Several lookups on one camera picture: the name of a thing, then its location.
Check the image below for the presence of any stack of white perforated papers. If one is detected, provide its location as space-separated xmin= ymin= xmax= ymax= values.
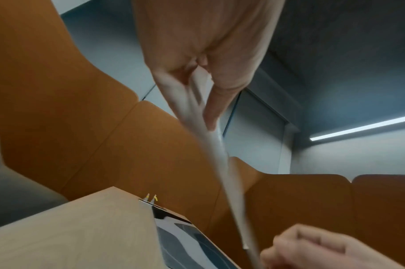
xmin=165 ymin=65 xmax=266 ymax=269

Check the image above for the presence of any person's right hand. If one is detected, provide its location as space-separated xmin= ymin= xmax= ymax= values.
xmin=260 ymin=223 xmax=405 ymax=269

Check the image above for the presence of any ceiling strip light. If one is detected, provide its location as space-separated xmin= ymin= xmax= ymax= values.
xmin=309 ymin=113 xmax=405 ymax=143

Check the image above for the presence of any person's left hand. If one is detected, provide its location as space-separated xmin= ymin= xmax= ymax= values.
xmin=132 ymin=0 xmax=286 ymax=132

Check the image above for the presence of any patterned desk mat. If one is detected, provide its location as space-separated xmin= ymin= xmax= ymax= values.
xmin=152 ymin=207 xmax=241 ymax=269

